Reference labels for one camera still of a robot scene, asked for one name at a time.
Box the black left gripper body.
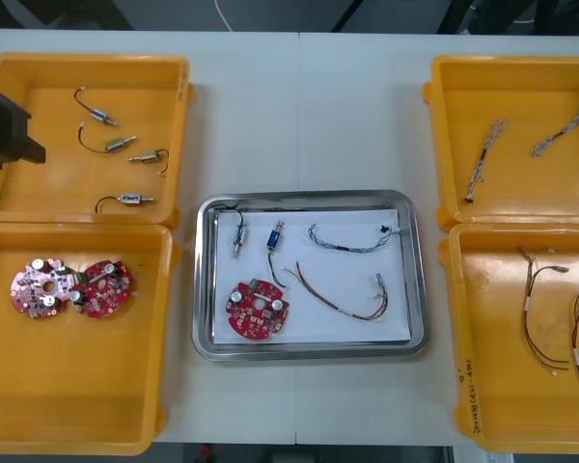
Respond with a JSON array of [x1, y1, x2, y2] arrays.
[[0, 91, 33, 171]]

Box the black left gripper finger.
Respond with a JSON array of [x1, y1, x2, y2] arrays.
[[14, 137, 47, 165]]

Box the metal solenoid blue label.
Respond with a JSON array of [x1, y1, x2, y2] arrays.
[[264, 219, 295, 291], [214, 204, 250, 262], [73, 86, 120, 128], [94, 192, 157, 215]]

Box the small metal solenoid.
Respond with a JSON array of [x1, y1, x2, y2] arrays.
[[126, 148, 171, 177], [76, 123, 139, 156]]

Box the round red circuit board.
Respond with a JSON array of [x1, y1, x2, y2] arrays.
[[71, 259, 136, 320], [224, 279, 291, 341], [10, 258, 76, 320]]

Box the white paper sheet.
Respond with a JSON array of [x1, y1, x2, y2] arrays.
[[210, 206, 413, 346]]

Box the steel tray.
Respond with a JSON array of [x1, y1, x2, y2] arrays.
[[191, 189, 433, 362]]

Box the yellow-orange plastic bin with handwriting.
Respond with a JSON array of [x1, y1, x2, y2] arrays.
[[437, 221, 579, 454]]

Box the white cable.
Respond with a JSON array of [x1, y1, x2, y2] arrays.
[[214, 0, 234, 31]]

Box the blue-white twisted wire harness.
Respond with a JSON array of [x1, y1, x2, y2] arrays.
[[463, 119, 512, 205], [307, 221, 407, 254], [530, 106, 579, 159]]

